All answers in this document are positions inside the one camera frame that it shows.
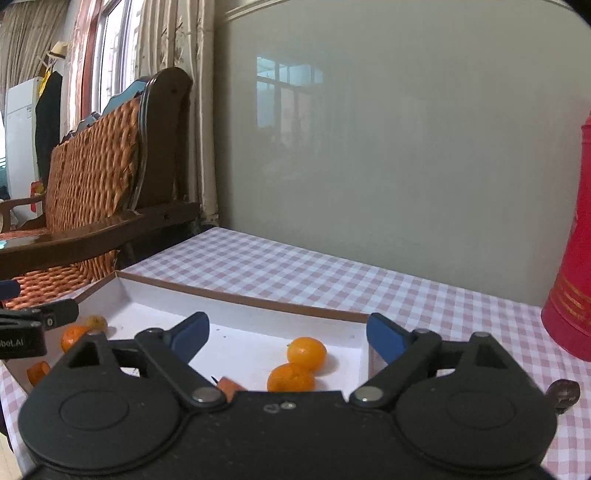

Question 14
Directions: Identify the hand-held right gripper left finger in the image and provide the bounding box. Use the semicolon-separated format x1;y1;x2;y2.
64;311;229;411

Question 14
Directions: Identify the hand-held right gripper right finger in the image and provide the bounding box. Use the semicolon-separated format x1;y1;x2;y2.
348;313;527;410

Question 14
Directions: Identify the brown cardboard box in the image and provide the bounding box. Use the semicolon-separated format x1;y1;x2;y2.
2;271;376;402

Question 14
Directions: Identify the orange tangerine far left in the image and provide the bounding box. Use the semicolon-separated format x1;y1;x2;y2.
26;361;51;387

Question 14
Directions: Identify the orange peel piece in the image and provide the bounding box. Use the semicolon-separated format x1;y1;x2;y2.
217;376;249;403

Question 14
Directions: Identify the pink checked tablecloth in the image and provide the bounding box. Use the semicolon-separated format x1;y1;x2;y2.
0;226;591;476

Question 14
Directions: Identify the wooden chair with woven cushion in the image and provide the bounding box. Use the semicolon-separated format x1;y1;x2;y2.
0;67;201;310

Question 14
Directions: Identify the white standing appliance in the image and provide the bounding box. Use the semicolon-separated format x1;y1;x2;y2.
4;78;44;201

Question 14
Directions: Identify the dark hanging coat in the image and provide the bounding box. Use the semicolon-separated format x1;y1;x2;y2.
34;69;64;185

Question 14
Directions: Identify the dark shrivelled fruit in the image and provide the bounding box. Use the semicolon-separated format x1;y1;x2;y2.
546;378;581;415

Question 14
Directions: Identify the red thermos flask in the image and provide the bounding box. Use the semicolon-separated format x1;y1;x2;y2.
541;111;591;362

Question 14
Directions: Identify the beige plain curtain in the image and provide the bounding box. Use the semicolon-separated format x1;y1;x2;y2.
0;0;77;125

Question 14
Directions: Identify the window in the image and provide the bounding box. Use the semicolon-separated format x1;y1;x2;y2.
78;0;148;121

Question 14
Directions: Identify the beige patterned curtain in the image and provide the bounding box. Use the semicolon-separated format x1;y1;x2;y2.
134;0;222;227

